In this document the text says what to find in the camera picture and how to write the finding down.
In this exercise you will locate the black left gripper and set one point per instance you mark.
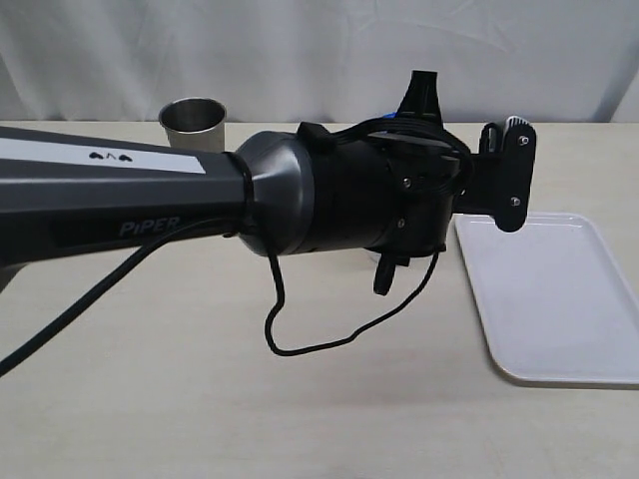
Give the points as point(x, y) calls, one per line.
point(420, 100)

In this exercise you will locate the stainless steel cup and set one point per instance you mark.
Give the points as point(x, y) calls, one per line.
point(195, 123)

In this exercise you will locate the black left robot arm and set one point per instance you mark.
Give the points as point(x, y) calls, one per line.
point(386, 184)

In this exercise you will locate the white plastic tray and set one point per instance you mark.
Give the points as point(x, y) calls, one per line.
point(554, 306)

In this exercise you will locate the white backdrop curtain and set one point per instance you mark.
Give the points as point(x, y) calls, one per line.
point(340, 61)

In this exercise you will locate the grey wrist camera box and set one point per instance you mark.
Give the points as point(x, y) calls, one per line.
point(503, 171)

